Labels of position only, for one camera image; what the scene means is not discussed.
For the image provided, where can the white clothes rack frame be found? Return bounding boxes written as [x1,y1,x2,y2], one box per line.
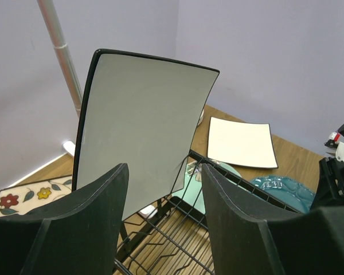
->
[36,0,205,218]

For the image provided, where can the teal rimmed plate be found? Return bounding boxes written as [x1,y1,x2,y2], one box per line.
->
[251,175,315,214]

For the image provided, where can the black wire dish rack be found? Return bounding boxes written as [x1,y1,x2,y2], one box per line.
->
[114,151,296,274]

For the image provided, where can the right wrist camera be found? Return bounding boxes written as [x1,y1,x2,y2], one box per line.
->
[324,132,344,163]

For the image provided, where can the grey square plate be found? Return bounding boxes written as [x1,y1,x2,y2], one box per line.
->
[207,117,278,169]

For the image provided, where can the large white square plate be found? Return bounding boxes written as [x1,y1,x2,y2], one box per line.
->
[71,48,220,221]

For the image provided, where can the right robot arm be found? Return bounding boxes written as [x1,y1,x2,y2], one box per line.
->
[310,124,344,210]

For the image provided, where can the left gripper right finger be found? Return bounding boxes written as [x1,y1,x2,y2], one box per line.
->
[202,164,344,274]

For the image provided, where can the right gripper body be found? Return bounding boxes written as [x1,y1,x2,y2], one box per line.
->
[311,158,344,210]

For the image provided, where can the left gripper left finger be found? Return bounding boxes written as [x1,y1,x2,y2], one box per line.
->
[0,163,129,274]

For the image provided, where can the mint green flower plate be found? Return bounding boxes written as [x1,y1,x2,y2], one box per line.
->
[171,160,243,214]

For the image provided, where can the flower square plate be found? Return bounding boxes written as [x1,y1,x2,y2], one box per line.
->
[0,175,72,217]

